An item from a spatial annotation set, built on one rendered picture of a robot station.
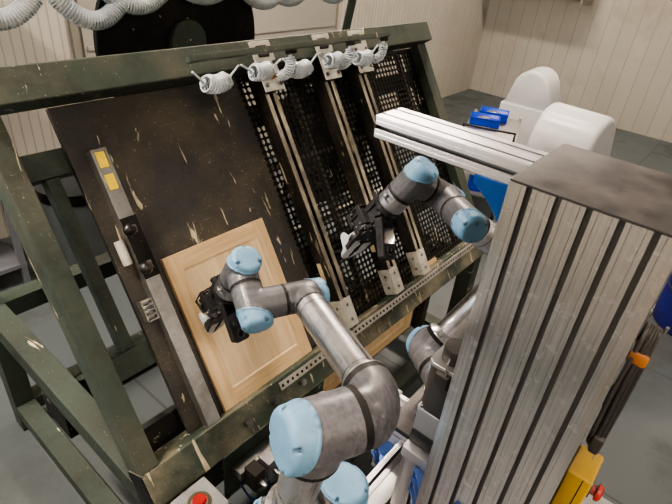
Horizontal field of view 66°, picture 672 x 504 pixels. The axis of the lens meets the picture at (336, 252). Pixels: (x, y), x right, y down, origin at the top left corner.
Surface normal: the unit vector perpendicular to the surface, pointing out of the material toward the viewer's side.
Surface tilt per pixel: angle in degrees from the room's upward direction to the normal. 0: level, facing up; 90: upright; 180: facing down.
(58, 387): 0
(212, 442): 57
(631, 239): 90
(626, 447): 0
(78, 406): 0
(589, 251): 90
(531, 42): 90
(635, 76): 90
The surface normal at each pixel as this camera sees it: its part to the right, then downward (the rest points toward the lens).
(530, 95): -0.60, 0.38
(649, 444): 0.09, -0.84
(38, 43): 0.77, 0.40
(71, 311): 0.69, -0.11
